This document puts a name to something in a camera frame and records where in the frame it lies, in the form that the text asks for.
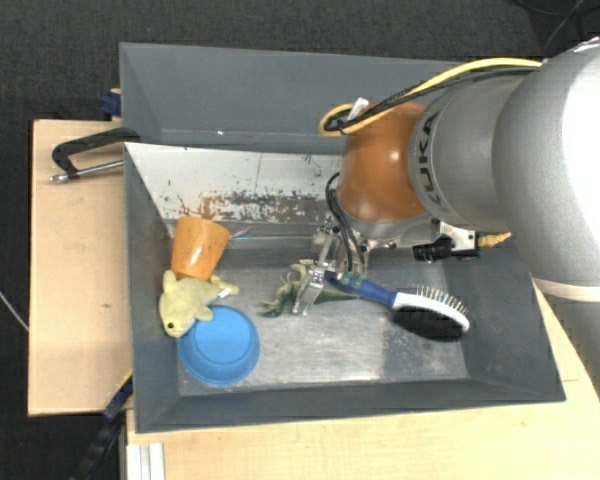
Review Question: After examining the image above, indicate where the pale wood flat board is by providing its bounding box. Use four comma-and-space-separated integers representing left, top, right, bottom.
27, 119, 134, 417

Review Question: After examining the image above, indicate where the black cylinder on white bracket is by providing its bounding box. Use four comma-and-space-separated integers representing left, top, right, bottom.
412, 221, 481, 263

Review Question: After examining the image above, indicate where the yellow-green plush fish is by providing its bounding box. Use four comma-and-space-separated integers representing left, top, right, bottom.
158, 269, 242, 340

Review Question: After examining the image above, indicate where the blue plastic bowl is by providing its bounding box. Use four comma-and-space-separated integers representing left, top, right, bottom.
176, 304, 261, 388

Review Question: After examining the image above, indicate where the green toy dinosaur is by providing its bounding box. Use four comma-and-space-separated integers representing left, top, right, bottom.
258, 259, 362, 319

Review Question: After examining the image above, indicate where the grey metal bin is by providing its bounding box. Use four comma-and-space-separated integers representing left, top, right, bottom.
118, 41, 567, 435

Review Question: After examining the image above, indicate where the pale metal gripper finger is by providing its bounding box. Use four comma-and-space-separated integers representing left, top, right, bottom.
290, 269, 315, 316
302, 267, 327, 318

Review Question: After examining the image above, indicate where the orange plastic cup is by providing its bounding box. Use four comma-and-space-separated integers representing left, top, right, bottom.
169, 216, 232, 282

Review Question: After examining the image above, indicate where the blue and white brush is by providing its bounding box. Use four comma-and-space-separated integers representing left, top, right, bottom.
324, 271, 472, 342

